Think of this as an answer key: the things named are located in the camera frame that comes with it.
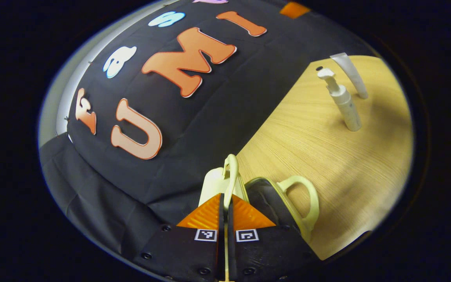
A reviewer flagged white squeeze tube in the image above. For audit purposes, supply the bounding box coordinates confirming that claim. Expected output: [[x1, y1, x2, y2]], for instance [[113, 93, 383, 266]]
[[330, 52, 369, 99]]

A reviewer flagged cream suitcase with handles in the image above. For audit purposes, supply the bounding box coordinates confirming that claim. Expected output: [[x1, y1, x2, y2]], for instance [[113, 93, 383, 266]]
[[198, 154, 320, 282]]

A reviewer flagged black backdrop cloth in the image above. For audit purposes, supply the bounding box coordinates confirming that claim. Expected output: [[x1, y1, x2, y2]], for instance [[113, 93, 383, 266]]
[[40, 0, 375, 259]]

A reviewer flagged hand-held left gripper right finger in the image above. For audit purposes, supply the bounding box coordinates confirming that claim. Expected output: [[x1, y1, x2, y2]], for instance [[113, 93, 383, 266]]
[[227, 194, 323, 282]]

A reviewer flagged white pump bottle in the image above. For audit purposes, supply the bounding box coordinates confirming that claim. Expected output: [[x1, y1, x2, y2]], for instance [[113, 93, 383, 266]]
[[317, 67, 363, 132]]

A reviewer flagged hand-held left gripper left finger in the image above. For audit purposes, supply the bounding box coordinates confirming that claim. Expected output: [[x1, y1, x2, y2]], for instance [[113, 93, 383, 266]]
[[133, 193, 226, 282]]

